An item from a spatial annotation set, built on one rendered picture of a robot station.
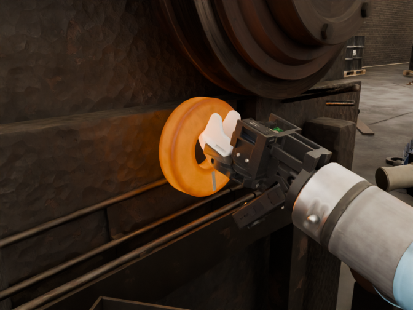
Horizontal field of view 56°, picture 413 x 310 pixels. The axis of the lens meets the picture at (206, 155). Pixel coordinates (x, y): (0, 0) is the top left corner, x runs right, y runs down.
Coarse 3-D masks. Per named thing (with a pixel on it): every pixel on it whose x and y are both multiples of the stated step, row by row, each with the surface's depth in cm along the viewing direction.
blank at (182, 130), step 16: (176, 112) 57; (192, 112) 56; (208, 112) 58; (224, 112) 61; (176, 128) 55; (192, 128) 56; (160, 144) 56; (176, 144) 55; (192, 144) 57; (160, 160) 57; (176, 160) 55; (192, 160) 58; (176, 176) 56; (192, 176) 58; (208, 176) 61; (224, 176) 63; (192, 192) 59; (208, 192) 61
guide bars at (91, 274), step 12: (252, 192) 72; (264, 192) 73; (228, 204) 68; (240, 204) 69; (204, 216) 64; (216, 216) 65; (180, 228) 61; (192, 228) 62; (156, 240) 58; (168, 240) 59; (132, 252) 56; (144, 252) 56; (108, 264) 53; (120, 264) 54; (84, 276) 51; (96, 276) 52; (60, 288) 49; (72, 288) 50; (36, 300) 47; (48, 300) 48
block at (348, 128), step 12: (312, 120) 92; (324, 120) 92; (336, 120) 92; (312, 132) 92; (324, 132) 89; (336, 132) 87; (348, 132) 89; (324, 144) 90; (336, 144) 88; (348, 144) 90; (336, 156) 88; (348, 156) 91; (348, 168) 92
